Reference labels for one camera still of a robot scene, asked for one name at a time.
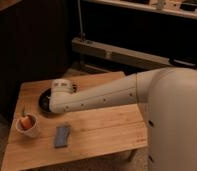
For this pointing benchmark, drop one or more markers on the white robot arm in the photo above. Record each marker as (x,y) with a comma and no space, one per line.
(171,98)

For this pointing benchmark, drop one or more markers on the wooden low table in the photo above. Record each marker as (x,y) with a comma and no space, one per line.
(92,133)

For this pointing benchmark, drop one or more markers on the vertical metal pole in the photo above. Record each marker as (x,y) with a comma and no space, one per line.
(82,34)

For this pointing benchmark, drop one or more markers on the black round plate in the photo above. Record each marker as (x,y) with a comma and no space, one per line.
(43,102)

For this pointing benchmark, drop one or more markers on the blue sponge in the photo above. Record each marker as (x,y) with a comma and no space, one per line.
(62,134)

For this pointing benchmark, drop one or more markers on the orange carrot in cup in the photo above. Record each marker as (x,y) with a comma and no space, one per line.
(26,122)

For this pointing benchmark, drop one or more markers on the white cup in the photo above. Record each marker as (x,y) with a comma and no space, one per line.
(33,132)

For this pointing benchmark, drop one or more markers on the wooden shelf board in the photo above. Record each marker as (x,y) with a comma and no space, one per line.
(148,8)

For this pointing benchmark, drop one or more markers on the grey metal rail beam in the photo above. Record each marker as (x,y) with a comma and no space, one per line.
(118,54)

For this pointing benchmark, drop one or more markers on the black handle on rail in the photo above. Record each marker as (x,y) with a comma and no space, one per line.
(182,64)

